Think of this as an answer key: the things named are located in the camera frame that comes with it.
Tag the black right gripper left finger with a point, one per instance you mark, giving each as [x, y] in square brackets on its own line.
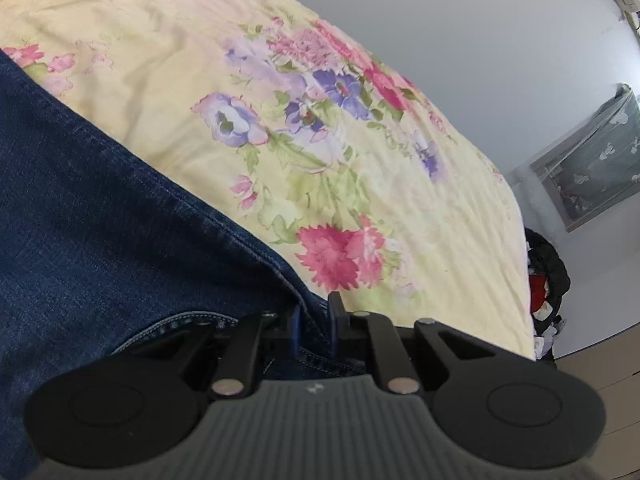
[257, 338]

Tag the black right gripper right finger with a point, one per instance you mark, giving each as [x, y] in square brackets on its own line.
[374, 340]

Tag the dark blue denim jeans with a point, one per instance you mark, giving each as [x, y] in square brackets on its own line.
[99, 251]

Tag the floral yellow bed quilt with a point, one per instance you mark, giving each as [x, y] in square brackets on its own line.
[297, 133]

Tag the dark clothes pile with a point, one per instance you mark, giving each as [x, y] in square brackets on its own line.
[549, 282]

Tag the grey patterned window curtain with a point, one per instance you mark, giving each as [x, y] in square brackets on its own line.
[594, 168]

